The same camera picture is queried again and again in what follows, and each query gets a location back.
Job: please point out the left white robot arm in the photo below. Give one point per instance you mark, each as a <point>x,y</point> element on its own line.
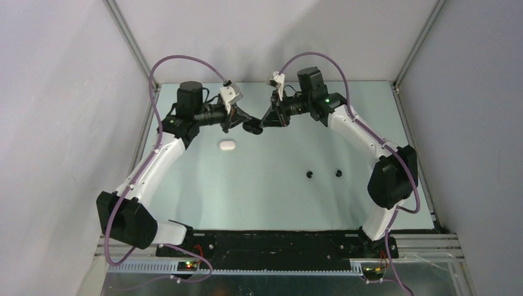
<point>123,213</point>

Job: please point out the black earbud charging case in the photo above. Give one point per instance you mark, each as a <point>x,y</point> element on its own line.
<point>253,126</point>

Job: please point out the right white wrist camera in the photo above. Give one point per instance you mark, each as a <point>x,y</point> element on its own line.
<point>277,81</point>

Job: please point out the right controller board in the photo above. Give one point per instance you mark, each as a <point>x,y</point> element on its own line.
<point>373,271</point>

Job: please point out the controller board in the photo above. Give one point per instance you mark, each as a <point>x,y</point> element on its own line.
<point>188,266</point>
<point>373,271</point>

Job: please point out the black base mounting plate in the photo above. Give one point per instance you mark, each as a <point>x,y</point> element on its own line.
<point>285,249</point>

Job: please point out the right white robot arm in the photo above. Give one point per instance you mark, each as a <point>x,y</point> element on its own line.
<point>394,176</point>

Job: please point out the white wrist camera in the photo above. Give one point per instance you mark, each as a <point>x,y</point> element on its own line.
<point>277,81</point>
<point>230,94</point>

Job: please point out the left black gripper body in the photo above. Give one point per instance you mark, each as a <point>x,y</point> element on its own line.
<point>226,121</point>

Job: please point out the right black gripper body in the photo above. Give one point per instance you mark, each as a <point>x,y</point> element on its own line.
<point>288,106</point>

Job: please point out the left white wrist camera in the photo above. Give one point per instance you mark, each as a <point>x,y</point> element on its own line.
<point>230,94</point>

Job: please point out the aluminium frame rail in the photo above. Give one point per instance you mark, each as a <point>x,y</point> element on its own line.
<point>432,245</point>

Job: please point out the white earbud charging case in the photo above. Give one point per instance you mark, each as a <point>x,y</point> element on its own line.
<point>227,145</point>

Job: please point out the grey slotted cable duct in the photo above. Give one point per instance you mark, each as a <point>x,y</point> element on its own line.
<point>170,267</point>

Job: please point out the left controller board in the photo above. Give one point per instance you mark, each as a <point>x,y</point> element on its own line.
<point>188,266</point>

